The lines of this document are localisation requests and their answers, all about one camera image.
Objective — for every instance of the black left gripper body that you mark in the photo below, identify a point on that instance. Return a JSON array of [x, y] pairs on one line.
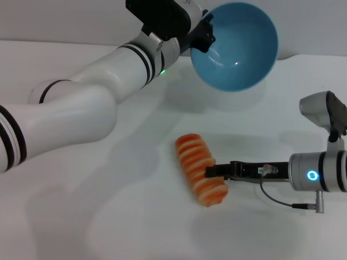
[[191, 40]]

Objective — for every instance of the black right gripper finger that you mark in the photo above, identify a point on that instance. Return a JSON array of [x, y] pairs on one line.
[[241, 180], [218, 171]]

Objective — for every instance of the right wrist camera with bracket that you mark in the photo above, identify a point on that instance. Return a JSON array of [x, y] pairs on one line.
[[320, 108]]

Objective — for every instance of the orange striped bread loaf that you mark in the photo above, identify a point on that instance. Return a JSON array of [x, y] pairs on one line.
[[195, 162]]

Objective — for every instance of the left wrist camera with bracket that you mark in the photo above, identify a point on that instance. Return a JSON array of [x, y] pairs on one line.
[[162, 19]]

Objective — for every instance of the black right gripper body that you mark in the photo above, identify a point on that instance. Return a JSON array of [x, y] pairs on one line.
[[249, 170]]

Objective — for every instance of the blue bowl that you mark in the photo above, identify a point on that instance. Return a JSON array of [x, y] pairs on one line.
[[238, 54]]

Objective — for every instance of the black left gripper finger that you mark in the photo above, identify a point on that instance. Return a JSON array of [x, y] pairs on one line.
[[208, 18], [208, 38]]

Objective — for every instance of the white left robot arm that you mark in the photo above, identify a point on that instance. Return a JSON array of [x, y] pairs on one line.
[[81, 108]]

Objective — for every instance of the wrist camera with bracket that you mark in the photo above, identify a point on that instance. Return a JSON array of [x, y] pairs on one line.
[[320, 108], [162, 19]]

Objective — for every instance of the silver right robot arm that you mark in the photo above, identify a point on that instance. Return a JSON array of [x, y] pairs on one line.
[[317, 173]]

